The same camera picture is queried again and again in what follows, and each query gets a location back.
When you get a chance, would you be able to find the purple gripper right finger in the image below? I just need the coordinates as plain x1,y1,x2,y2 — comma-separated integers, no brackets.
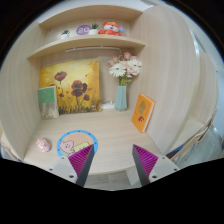
132,145,179,186

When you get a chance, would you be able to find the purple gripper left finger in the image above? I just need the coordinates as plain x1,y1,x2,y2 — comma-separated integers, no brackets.
48,145,94,187

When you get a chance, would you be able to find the round pig mouse pad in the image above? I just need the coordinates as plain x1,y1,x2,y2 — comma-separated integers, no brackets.
57,130,98,156

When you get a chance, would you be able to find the pink pig-shaped mouse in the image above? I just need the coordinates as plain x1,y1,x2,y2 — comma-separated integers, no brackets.
36,138,50,152

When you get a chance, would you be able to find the orange book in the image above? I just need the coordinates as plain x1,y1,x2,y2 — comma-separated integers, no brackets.
132,93,155,133

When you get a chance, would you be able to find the teal geometric vase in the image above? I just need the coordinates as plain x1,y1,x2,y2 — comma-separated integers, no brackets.
114,86,127,112

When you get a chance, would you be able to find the white power adapter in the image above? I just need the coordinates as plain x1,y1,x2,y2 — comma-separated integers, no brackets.
101,99,115,110

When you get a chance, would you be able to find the yellow poppy flower painting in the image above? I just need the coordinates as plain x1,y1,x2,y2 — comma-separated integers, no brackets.
40,58,101,115

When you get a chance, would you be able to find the wooden desk shelf unit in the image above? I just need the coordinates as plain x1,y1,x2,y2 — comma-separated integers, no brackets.
0,3,222,177

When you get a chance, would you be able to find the pink and white flower bouquet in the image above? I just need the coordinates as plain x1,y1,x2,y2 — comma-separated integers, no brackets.
107,52,142,86

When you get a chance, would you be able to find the white under-shelf light bar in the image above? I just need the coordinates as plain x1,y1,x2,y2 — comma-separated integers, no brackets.
65,46,113,53

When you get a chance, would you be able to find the small potted plant left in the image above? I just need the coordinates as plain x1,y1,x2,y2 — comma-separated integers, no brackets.
60,29,70,39

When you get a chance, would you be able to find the small potted plant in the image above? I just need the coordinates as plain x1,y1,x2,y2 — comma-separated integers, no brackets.
89,23,99,35
60,29,70,39

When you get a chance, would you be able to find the purple round number sign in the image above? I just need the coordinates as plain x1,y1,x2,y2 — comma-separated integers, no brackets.
76,25,90,35

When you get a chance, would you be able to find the small potted plant right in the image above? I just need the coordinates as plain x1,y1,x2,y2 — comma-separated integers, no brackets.
89,23,99,35

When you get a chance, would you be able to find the red lucky cat plush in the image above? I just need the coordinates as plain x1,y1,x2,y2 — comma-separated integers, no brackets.
98,21,125,36

